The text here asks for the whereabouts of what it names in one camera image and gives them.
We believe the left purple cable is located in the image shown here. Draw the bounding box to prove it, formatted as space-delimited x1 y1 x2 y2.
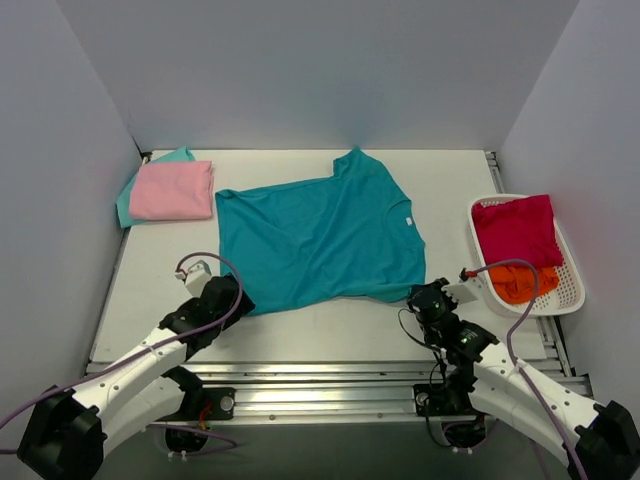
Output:
0 251 245 458

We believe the magenta t shirt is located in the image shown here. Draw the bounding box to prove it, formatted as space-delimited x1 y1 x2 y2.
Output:
471 195 563 268

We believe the folded pink t shirt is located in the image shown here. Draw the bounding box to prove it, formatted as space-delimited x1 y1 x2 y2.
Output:
129 161 214 221

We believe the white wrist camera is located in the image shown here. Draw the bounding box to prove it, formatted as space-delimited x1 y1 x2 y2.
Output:
443 269 485 305
175 260 212 298

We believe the white plastic basket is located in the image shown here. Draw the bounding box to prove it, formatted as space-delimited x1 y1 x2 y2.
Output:
468 194 586 317

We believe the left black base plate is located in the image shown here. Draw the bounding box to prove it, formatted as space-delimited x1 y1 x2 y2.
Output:
159 386 236 422

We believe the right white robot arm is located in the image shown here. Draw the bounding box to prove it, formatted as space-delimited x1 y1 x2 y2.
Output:
407 278 639 479

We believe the orange t shirt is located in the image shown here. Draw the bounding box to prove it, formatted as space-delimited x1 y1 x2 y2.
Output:
489 266 560 305

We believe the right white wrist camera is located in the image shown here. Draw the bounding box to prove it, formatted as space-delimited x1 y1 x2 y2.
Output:
443 269 485 305

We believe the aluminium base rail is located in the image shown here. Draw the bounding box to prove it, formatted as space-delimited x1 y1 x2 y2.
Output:
54 359 599 430

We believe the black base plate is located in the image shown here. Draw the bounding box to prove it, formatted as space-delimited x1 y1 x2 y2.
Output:
412 384 478 418
159 386 236 422

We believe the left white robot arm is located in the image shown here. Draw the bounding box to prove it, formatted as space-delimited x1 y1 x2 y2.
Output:
17 274 255 479

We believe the folded light teal t shirt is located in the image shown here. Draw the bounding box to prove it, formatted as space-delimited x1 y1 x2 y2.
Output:
114 145 197 229

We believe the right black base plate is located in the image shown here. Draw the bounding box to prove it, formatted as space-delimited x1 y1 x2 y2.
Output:
412 384 478 418

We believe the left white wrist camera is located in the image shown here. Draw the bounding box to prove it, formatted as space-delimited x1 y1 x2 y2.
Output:
175 260 212 298

